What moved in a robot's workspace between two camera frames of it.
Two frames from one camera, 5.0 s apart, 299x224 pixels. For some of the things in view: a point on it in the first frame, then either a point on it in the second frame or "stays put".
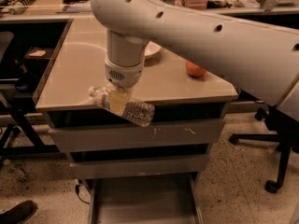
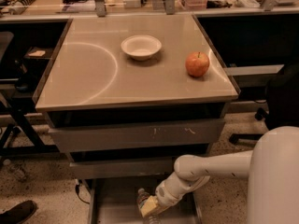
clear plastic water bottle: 135,110 → 154,218
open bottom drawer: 145,199 stays put
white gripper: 123,75 → 163,193
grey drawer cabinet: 135,174 stays put
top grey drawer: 99,137 stays put
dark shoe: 19,214 stays put
